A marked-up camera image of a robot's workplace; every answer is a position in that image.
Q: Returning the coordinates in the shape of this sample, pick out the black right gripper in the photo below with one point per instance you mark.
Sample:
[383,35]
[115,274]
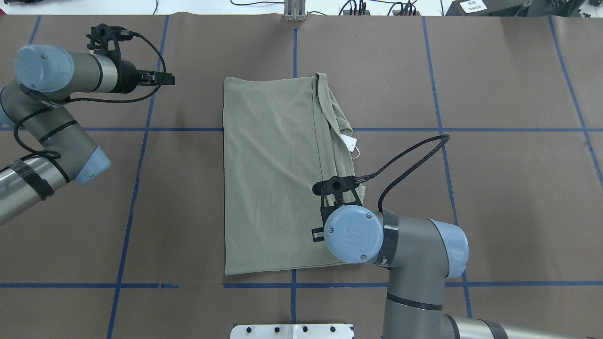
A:
[317,234]

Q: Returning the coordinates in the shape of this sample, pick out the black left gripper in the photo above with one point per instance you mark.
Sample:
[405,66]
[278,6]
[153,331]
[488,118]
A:
[126,78]

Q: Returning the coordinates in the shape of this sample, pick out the olive green long-sleeve shirt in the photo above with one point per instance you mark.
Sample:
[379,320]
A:
[280,138]

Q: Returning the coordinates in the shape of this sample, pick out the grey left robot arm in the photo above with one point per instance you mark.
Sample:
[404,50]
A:
[58,149]

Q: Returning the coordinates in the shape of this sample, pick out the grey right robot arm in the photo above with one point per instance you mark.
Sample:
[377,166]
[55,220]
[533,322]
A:
[420,255]

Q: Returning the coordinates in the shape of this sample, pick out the white red price tag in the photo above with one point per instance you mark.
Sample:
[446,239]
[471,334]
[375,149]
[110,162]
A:
[351,145]

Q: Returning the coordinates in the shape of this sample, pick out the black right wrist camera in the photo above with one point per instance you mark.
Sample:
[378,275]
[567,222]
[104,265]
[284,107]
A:
[337,186]

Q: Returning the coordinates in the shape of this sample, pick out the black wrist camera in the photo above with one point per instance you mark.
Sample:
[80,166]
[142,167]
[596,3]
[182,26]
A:
[104,39]
[337,186]

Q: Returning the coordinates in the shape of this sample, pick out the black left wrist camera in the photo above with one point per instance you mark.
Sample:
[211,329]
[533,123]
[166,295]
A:
[104,39]

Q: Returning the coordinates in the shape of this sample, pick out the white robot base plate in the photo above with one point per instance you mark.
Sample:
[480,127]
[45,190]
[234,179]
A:
[293,331]

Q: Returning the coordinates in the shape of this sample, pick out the grey aluminium camera post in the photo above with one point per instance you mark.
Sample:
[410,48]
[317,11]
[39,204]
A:
[295,10]

